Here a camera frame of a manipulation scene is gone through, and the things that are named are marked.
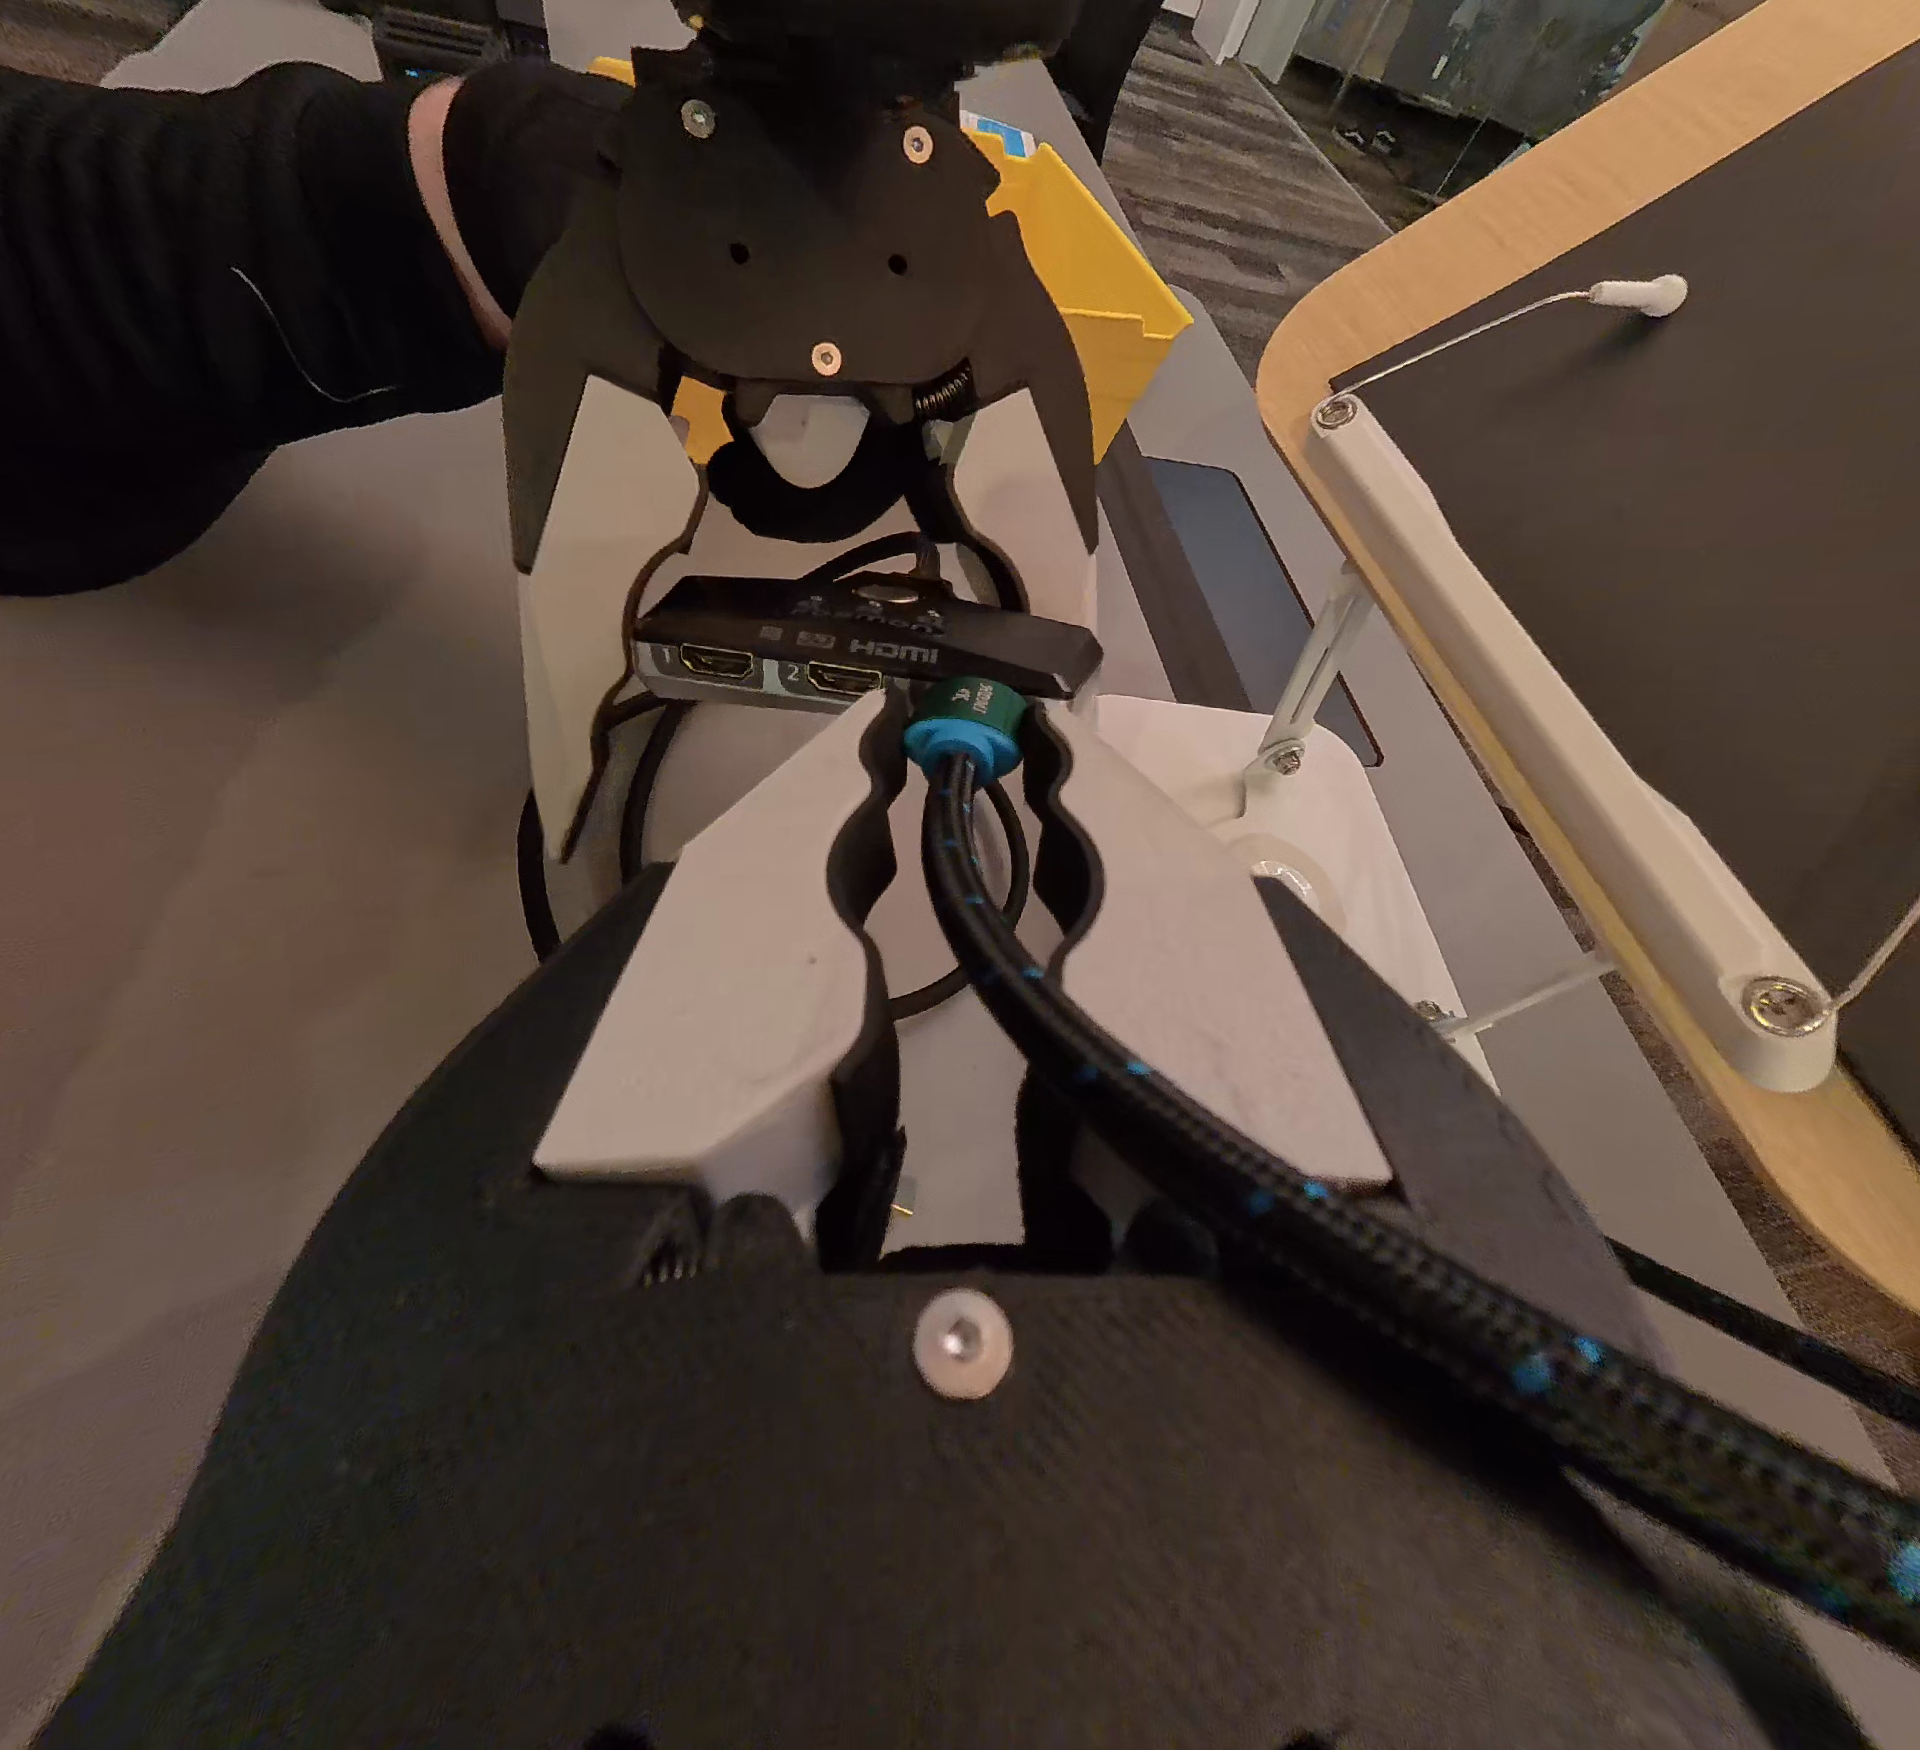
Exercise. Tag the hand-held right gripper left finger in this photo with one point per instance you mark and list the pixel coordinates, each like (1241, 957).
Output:
(705, 1030)

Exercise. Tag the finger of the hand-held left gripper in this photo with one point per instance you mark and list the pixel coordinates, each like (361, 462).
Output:
(577, 610)
(1050, 491)

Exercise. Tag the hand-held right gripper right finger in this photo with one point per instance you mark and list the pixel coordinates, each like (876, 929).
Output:
(1201, 941)

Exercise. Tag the black hdmi switch box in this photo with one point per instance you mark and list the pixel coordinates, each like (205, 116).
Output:
(899, 647)

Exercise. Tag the yellow plastic bin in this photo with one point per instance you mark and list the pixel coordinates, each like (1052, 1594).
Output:
(1095, 264)

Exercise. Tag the person's left hand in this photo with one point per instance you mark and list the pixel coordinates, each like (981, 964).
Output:
(524, 176)

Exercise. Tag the white paper sheet blue stripe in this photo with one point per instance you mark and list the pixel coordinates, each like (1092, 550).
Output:
(997, 135)

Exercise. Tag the white tablet stand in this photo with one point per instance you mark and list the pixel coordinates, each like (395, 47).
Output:
(1500, 671)

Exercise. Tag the black charger with blue display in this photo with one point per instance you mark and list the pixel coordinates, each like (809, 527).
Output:
(436, 42)

